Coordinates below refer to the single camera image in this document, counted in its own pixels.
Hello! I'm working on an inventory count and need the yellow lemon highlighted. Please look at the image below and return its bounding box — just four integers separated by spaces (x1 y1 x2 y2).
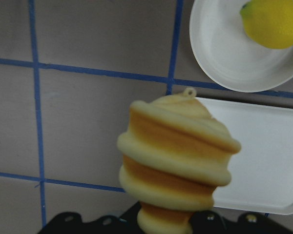
240 0 293 49

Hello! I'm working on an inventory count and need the cream plate under lemon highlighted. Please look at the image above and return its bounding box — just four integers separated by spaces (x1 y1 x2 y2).
189 0 293 93

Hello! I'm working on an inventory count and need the white rectangular tray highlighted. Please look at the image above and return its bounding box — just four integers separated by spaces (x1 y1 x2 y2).
200 98 293 215

